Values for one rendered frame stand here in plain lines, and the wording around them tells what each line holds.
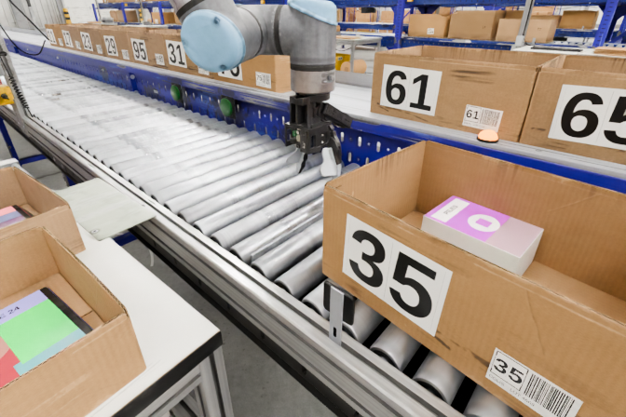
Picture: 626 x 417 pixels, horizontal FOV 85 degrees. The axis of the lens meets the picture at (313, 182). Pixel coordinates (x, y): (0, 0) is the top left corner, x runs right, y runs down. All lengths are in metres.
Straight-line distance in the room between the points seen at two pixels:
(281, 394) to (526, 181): 1.03
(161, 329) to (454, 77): 0.78
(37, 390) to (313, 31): 0.61
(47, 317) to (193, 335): 0.21
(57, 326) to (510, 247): 0.66
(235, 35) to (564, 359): 0.56
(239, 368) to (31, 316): 0.91
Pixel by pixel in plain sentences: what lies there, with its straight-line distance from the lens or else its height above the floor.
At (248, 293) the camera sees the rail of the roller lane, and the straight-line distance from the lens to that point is 0.60.
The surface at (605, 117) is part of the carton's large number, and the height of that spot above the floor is 0.97.
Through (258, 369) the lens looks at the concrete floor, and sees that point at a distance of 1.41.
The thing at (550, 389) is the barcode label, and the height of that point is 0.81.
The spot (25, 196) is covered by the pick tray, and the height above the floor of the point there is 0.78.
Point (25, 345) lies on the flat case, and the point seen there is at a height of 0.77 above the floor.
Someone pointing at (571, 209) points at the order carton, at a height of 0.87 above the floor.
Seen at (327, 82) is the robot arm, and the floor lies 1.03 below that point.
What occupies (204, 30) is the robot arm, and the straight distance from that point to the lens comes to 0.58.
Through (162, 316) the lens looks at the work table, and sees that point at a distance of 0.58.
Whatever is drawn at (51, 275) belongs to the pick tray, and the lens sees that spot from 0.73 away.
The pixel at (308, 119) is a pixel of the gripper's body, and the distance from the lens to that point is 0.70.
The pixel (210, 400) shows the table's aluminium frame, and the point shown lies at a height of 0.63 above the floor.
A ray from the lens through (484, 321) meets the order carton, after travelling 0.45.
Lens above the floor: 1.15
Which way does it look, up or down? 27 degrees down
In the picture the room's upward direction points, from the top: straight up
